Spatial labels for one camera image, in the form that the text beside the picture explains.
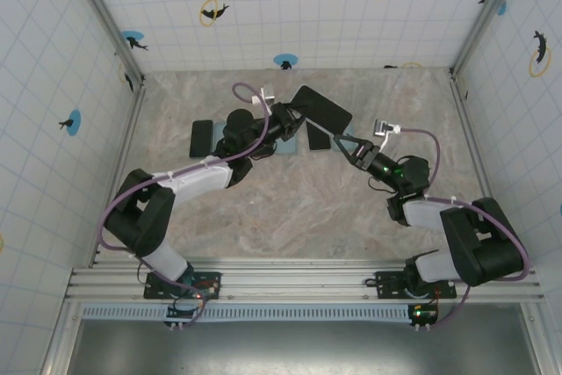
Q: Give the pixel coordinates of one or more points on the pale mint phone case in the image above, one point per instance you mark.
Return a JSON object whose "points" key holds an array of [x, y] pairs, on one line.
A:
{"points": [[218, 138]]}

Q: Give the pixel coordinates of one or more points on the black smartphone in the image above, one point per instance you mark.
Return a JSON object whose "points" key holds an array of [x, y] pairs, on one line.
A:
{"points": [[201, 138], [318, 140], [322, 109]]}

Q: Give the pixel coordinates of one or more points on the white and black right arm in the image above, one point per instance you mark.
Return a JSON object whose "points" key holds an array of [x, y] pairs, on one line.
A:
{"points": [[483, 243]]}

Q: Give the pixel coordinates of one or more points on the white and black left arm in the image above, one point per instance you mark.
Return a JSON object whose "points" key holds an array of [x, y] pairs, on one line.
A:
{"points": [[136, 217]]}

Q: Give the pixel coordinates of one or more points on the blue oval seal sticker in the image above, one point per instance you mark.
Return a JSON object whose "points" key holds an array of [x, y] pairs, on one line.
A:
{"points": [[285, 59]]}

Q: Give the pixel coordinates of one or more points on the blue oval shark sticker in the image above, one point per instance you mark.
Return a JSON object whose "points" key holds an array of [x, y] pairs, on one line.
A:
{"points": [[131, 36]]}

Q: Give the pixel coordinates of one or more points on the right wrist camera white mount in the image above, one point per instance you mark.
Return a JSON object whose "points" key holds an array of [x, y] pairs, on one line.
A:
{"points": [[382, 127]]}

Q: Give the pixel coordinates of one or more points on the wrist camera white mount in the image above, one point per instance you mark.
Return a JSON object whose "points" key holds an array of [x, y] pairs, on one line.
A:
{"points": [[382, 127], [265, 95]]}

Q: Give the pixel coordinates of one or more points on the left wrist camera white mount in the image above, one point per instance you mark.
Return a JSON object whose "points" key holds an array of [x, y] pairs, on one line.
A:
{"points": [[265, 95]]}

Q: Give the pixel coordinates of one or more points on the aluminium side rail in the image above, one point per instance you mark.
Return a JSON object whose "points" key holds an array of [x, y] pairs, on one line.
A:
{"points": [[127, 142], [476, 151]]}

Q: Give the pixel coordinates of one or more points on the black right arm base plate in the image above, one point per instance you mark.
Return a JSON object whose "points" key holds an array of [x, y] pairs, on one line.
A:
{"points": [[388, 289]]}

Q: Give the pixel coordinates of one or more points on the aluminium rail beam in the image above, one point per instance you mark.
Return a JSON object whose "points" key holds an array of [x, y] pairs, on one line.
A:
{"points": [[298, 283]]}

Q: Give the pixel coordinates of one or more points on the aluminium corner post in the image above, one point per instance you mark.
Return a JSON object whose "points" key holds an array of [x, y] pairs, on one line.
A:
{"points": [[107, 19], [484, 19]]}

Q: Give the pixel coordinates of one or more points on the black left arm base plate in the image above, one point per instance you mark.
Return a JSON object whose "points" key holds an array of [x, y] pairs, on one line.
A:
{"points": [[151, 293]]}

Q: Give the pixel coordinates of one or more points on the aluminium frame leg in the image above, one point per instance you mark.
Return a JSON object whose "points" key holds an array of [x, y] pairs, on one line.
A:
{"points": [[533, 340], [59, 340]]}

